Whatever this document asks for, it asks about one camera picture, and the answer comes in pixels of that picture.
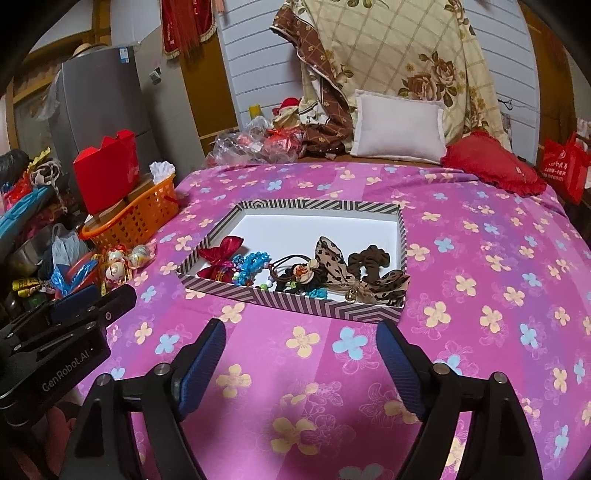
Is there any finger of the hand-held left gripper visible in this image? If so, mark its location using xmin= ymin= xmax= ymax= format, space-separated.
xmin=51 ymin=284 xmax=138 ymax=325

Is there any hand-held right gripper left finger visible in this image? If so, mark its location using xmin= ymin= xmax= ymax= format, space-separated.
xmin=60 ymin=318 xmax=228 ymax=480

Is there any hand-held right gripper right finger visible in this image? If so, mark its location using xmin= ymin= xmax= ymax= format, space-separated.
xmin=375 ymin=320 xmax=542 ymax=480

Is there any multicolour bead bracelet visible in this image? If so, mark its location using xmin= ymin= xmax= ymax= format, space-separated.
xmin=232 ymin=268 xmax=280 ymax=292

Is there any blue bead bracelet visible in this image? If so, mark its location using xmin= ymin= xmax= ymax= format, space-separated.
xmin=231 ymin=251 xmax=272 ymax=283

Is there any black scrunchie with blue yarn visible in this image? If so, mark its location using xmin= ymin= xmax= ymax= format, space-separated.
xmin=276 ymin=267 xmax=329 ymax=300

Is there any brown hair tie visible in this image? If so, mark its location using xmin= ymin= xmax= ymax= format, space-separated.
xmin=269 ymin=254 xmax=320 ymax=283

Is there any striped cardboard box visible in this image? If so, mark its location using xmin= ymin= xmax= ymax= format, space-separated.
xmin=178 ymin=198 xmax=408 ymax=324

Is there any white plastic bag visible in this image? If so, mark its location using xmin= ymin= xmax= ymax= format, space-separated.
xmin=50 ymin=223 xmax=89 ymax=266

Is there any silver wrapped candy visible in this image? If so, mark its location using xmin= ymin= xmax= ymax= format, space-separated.
xmin=129 ymin=244 xmax=154 ymax=269

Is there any orange plastic basket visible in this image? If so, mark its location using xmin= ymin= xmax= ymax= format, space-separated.
xmin=78 ymin=173 xmax=181 ymax=253

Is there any red satin bow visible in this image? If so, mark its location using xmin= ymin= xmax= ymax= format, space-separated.
xmin=198 ymin=235 xmax=245 ymax=281

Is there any brown velvet bow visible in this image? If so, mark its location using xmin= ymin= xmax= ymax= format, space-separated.
xmin=347 ymin=246 xmax=392 ymax=288

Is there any pink floral bedsheet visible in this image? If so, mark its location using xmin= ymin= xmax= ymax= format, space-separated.
xmin=78 ymin=161 xmax=591 ymax=480

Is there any leopard print bow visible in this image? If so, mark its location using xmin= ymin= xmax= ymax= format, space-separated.
xmin=315 ymin=235 xmax=413 ymax=306

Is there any red gift box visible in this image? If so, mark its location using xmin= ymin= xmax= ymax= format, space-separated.
xmin=73 ymin=129 xmax=142 ymax=216

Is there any white tissue paper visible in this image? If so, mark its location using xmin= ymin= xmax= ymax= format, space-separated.
xmin=149 ymin=160 xmax=177 ymax=184

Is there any grey refrigerator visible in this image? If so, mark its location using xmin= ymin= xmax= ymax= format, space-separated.
xmin=50 ymin=45 xmax=163 ymax=206

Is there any clear plastic bag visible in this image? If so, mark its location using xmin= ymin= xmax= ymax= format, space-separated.
xmin=204 ymin=116 xmax=306 ymax=168

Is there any red frilled pillow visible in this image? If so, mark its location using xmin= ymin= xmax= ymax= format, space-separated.
xmin=440 ymin=130 xmax=549 ymax=195

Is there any white pillow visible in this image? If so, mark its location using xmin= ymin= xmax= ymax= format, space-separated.
xmin=348 ymin=90 xmax=447 ymax=163

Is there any red shopping bag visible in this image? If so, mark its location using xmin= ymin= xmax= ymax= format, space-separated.
xmin=542 ymin=133 xmax=591 ymax=207

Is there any santa toy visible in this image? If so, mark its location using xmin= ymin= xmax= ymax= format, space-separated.
xmin=271 ymin=97 xmax=302 ymax=131

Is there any red hanging decoration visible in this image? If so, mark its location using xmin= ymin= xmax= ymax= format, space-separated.
xmin=161 ymin=0 xmax=219 ymax=60

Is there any floral quilt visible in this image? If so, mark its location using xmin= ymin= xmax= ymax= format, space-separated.
xmin=270 ymin=0 xmax=514 ymax=158

